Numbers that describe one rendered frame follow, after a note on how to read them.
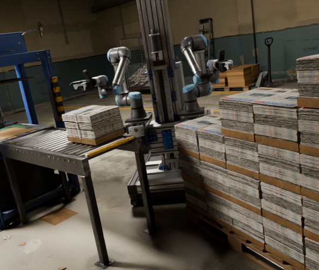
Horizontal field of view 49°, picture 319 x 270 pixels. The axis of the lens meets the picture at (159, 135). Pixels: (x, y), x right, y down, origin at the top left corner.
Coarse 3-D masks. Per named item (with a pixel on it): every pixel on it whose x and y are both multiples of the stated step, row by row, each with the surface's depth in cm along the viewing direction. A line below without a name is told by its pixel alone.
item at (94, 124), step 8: (88, 112) 264; (96, 112) 258; (104, 112) 261; (112, 112) 268; (80, 120) 261; (88, 120) 255; (96, 120) 257; (104, 120) 262; (112, 120) 267; (120, 120) 273; (80, 128) 265; (88, 128) 257; (96, 128) 257; (104, 128) 262; (112, 128) 267; (120, 128) 273; (88, 136) 261; (96, 136) 257
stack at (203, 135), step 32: (192, 128) 255; (192, 160) 263; (224, 160) 229; (256, 160) 203; (288, 160) 182; (192, 192) 277; (224, 192) 239; (256, 192) 208; (288, 192) 187; (256, 224) 217; (288, 256) 200
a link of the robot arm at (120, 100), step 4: (112, 48) 320; (116, 48) 317; (108, 52) 320; (112, 52) 317; (116, 52) 314; (108, 56) 320; (112, 56) 317; (116, 56) 315; (112, 60) 319; (116, 60) 317; (112, 64) 321; (116, 64) 319; (116, 68) 321; (124, 76) 326; (124, 80) 326; (124, 84) 326; (124, 88) 326; (124, 92) 326; (128, 92) 329; (116, 96) 332; (120, 96) 326; (124, 96) 326; (116, 100) 331; (120, 100) 327; (124, 100) 325; (120, 104) 330; (124, 104) 328
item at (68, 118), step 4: (80, 108) 289; (84, 108) 285; (88, 108) 283; (92, 108) 281; (68, 112) 280; (72, 112) 275; (76, 112) 273; (64, 116) 275; (68, 116) 271; (72, 116) 267; (64, 120) 277; (68, 120) 273; (72, 120) 269; (68, 124) 276; (72, 124) 271; (68, 128) 278; (72, 128) 273; (68, 132) 280; (72, 132) 276; (76, 132) 271; (72, 136) 277; (76, 136) 273
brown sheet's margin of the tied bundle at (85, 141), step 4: (116, 132) 270; (120, 132) 273; (124, 132) 276; (104, 136) 262; (108, 136) 265; (112, 136) 268; (116, 136) 270; (84, 140) 266; (88, 140) 262; (92, 140) 259; (96, 140) 257; (100, 140) 260; (104, 140) 263; (92, 144) 260; (96, 144) 258
